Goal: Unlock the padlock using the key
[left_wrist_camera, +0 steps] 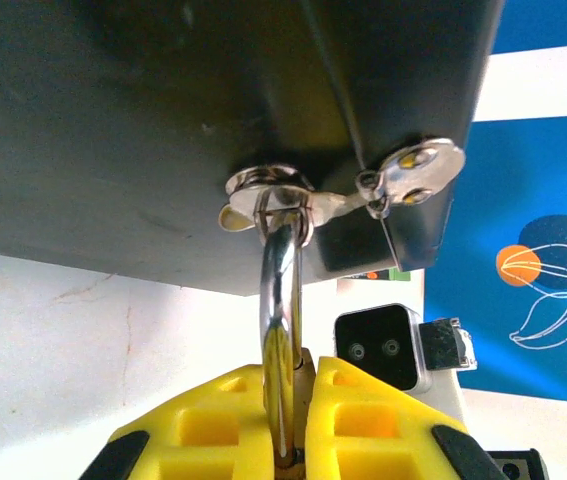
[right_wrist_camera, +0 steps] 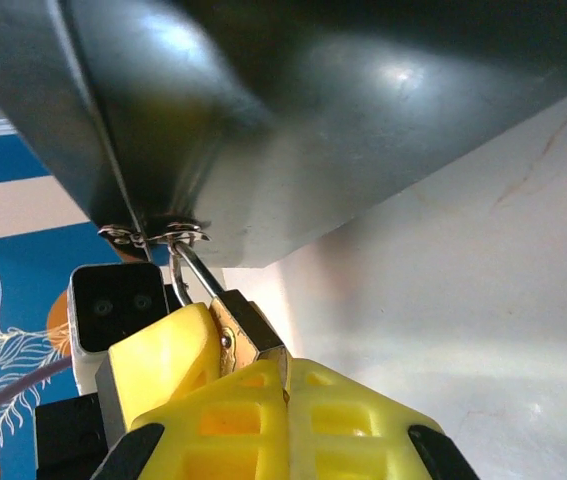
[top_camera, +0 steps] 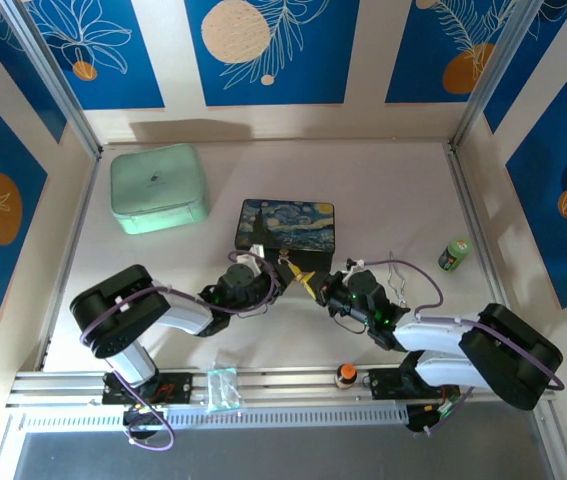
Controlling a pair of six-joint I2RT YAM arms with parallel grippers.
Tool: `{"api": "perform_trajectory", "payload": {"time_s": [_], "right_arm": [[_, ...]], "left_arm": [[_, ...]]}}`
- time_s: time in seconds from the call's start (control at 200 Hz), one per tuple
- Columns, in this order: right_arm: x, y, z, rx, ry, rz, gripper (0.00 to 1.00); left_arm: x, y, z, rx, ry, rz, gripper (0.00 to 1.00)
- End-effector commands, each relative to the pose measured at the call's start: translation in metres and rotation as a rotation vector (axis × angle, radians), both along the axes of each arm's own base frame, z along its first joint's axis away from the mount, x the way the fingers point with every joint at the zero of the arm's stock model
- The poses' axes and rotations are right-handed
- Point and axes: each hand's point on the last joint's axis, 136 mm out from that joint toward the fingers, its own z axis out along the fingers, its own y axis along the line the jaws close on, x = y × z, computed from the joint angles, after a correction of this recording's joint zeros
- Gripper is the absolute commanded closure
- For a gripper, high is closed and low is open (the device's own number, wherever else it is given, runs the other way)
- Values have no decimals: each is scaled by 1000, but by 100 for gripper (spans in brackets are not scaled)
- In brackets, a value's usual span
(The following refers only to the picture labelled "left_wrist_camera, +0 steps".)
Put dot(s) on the blue poster with dark circle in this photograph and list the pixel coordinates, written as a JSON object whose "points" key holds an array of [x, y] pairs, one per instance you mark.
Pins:
{"points": [[513, 175]]}

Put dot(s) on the brass padlock with steel shackle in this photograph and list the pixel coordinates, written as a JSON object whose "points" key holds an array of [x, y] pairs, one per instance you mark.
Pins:
{"points": [[278, 300]]}

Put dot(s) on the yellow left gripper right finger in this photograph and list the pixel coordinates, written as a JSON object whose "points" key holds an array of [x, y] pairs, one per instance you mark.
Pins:
{"points": [[363, 425]]}

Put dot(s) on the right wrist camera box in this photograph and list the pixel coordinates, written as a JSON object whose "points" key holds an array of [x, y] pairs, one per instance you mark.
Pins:
{"points": [[378, 330]]}

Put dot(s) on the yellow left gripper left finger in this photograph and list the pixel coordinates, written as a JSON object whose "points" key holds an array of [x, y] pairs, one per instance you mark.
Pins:
{"points": [[203, 425]]}

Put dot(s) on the silver hasp latch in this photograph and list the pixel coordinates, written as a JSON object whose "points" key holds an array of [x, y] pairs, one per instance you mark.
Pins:
{"points": [[413, 165]]}

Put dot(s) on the blue poster with white lines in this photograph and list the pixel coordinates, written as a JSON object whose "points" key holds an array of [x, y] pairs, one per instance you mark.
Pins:
{"points": [[553, 20]]}

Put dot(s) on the starry night tin box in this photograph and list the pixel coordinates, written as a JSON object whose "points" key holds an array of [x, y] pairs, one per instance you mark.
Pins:
{"points": [[113, 125]]}

